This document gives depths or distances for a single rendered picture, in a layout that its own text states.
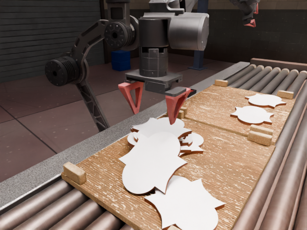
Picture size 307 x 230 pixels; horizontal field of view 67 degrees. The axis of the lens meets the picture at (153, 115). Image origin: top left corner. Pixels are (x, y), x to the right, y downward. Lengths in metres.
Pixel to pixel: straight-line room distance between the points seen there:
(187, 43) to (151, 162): 0.24
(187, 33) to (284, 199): 0.37
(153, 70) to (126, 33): 0.87
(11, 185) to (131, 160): 0.27
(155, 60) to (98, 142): 0.34
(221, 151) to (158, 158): 0.20
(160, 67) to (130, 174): 0.22
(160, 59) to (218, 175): 0.28
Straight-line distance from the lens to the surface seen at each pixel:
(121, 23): 1.33
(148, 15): 0.47
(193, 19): 0.43
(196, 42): 0.42
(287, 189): 0.59
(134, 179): 0.48
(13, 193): 0.59
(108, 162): 0.57
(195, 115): 0.80
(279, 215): 0.52
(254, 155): 0.63
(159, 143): 0.50
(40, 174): 0.62
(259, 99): 0.99
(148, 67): 0.45
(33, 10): 5.32
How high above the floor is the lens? 1.26
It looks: 24 degrees down
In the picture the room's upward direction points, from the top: straight up
